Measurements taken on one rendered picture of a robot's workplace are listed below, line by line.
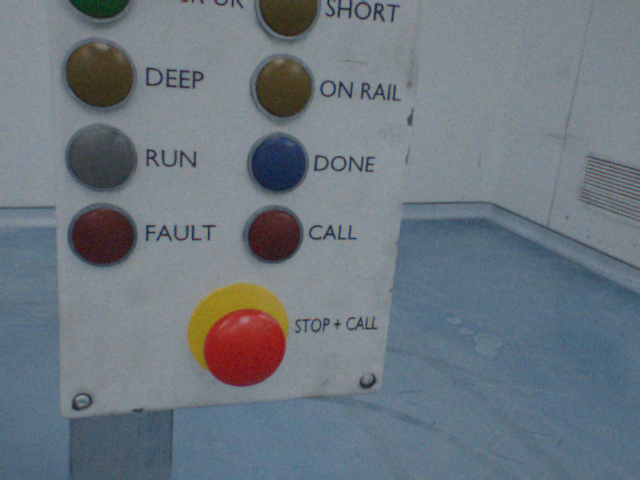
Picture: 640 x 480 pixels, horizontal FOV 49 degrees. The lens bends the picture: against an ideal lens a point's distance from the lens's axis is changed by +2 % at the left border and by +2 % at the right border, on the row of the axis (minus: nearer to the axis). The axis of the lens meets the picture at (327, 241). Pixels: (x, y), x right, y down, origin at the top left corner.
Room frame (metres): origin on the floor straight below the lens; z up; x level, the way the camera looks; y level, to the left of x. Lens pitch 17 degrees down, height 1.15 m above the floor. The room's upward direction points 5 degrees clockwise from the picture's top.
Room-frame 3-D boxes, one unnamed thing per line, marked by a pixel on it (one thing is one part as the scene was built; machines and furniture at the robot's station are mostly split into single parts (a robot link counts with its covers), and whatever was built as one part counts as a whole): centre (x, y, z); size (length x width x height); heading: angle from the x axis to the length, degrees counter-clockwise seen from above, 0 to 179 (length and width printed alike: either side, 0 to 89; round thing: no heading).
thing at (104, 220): (0.30, 0.10, 1.05); 0.03 x 0.01 x 0.03; 108
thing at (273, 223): (0.33, 0.03, 1.05); 0.03 x 0.01 x 0.03; 108
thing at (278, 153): (0.33, 0.03, 1.08); 0.03 x 0.01 x 0.03; 108
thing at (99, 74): (0.30, 0.10, 1.12); 0.03 x 0.01 x 0.03; 108
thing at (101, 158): (0.30, 0.10, 1.08); 0.03 x 0.01 x 0.03; 108
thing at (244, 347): (0.32, 0.04, 0.99); 0.04 x 0.04 x 0.04; 18
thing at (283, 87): (0.33, 0.03, 1.12); 0.03 x 0.01 x 0.03; 108
